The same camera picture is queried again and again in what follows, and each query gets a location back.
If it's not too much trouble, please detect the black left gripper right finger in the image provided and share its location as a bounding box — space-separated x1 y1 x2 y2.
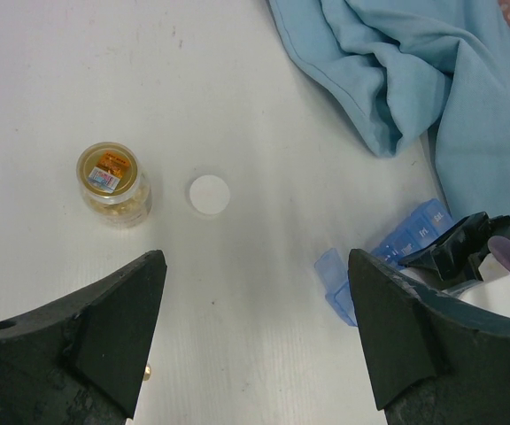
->
348 249 510 424

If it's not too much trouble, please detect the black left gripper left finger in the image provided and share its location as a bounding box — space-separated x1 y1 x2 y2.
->
0 250 167 424

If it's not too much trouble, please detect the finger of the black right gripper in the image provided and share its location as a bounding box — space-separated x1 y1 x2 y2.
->
398 212 510 280

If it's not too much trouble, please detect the blue weekly pill organizer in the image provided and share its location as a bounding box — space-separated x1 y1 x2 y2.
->
314 198 455 327

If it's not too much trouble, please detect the amber pill bottle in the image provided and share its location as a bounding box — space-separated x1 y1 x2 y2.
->
76 142 152 228

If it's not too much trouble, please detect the white bottle cap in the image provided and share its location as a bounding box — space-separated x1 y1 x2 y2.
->
189 174 231 216

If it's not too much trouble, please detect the small loose pill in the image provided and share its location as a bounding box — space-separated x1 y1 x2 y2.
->
143 364 151 381

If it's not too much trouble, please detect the light blue cloth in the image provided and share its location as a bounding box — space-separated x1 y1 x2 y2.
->
270 1 510 218

